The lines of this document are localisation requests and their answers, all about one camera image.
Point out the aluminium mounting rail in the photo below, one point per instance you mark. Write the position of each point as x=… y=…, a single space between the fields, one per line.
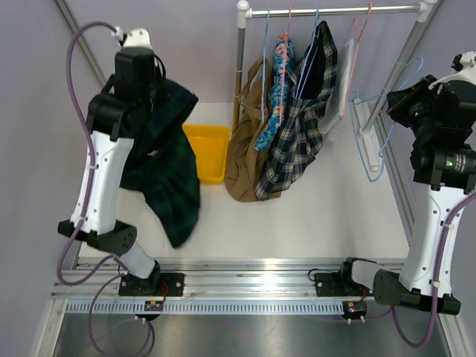
x=213 y=279

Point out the blue floral skirt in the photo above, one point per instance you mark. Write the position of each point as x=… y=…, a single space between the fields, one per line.
x=264 y=140

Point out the metal clothes rack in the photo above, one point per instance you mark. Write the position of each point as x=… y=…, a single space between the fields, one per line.
x=424 y=10

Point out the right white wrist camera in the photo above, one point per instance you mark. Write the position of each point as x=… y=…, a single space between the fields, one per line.
x=464 y=70

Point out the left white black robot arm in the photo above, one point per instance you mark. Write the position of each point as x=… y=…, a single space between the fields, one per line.
x=116 y=117

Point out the pink wire hanger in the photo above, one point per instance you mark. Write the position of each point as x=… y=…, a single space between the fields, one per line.
x=355 y=55
x=285 y=59

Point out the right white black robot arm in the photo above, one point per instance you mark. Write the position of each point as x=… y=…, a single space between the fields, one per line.
x=440 y=113

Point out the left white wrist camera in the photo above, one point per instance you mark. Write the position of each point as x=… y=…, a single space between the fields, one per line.
x=136 y=38

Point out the yellow plastic tray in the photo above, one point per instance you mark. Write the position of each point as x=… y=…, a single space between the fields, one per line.
x=210 y=146

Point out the slotted cable duct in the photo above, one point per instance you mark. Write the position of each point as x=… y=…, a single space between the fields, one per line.
x=209 y=307

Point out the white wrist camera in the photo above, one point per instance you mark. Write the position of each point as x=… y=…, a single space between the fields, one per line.
x=464 y=70
x=136 y=38

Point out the tan pleated skirt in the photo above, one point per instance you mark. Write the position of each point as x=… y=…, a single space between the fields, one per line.
x=244 y=164

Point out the navy white plaid skirt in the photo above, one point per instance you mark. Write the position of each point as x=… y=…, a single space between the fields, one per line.
x=299 y=140

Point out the dark green plaid skirt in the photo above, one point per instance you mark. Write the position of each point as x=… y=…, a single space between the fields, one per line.
x=162 y=166

